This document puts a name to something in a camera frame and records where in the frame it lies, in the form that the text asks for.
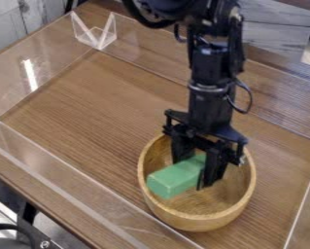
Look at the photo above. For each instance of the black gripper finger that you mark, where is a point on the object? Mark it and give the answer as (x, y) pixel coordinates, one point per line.
(214, 167)
(182, 148)

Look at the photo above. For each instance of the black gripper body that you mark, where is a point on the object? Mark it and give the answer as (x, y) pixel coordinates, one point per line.
(206, 123)

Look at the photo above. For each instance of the green rectangular block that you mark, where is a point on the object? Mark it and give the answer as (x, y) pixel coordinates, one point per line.
(176, 177)

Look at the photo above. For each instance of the brown wooden bowl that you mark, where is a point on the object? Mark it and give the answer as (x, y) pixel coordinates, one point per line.
(194, 210)

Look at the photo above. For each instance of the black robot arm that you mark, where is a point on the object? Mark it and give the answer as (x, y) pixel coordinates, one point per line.
(214, 41)

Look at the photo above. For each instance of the clear acrylic tray wall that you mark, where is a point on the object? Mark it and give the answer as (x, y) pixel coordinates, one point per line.
(79, 112)

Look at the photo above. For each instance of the clear acrylic corner bracket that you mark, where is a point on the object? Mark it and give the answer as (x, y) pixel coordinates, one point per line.
(95, 37)

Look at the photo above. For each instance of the black table leg frame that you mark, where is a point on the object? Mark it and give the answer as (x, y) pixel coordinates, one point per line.
(29, 233)

